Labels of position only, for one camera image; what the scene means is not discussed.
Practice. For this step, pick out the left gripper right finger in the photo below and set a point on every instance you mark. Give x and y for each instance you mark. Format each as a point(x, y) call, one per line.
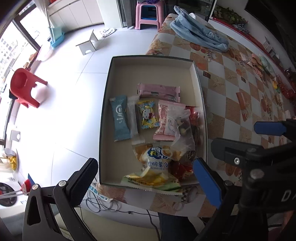
point(217, 191)

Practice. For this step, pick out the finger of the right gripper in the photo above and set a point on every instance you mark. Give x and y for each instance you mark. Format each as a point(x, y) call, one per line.
point(269, 128)

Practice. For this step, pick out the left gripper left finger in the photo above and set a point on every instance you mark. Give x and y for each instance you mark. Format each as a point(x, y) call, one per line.
point(80, 181)

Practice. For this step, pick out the red candy wrapper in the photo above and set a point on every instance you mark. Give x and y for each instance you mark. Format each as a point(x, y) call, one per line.
point(180, 171)

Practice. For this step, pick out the clear bag of candies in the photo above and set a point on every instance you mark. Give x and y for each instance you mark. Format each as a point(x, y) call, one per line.
point(184, 140)

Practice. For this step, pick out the potato sticks snack bag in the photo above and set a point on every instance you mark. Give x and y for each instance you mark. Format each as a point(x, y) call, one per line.
point(156, 159)

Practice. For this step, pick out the white translucent snack bar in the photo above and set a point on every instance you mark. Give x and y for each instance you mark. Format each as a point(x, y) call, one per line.
point(136, 138)

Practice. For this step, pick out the hello kitty candy packet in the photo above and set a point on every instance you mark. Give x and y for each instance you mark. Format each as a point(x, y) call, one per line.
point(149, 117)

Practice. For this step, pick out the pink wafer bar packet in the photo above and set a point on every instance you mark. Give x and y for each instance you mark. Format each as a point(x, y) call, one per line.
point(170, 93)

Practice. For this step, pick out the red shiny snack packet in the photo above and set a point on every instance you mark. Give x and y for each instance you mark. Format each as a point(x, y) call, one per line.
point(197, 125)

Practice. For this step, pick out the beige cardboard box tray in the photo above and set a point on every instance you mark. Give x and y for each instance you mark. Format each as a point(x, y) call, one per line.
point(117, 159)

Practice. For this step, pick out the patterned checkered tablecloth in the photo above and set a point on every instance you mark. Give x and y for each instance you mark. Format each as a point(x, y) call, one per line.
point(235, 97)

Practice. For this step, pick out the teal snack bar packet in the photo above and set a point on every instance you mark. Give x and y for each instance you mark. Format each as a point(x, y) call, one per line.
point(121, 129)

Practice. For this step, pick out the pink cranberry crisp packet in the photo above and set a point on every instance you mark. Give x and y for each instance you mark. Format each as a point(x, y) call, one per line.
point(167, 127)

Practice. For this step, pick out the red plastic stool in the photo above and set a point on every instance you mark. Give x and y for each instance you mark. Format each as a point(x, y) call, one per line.
point(22, 83)

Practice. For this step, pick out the white small stool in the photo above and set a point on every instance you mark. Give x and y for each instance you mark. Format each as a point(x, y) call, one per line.
point(89, 43)

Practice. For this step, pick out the light blue garment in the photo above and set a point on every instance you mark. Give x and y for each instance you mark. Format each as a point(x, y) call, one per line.
point(193, 31)

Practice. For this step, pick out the pink plastic stool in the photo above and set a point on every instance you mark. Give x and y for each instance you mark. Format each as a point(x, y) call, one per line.
point(149, 14)

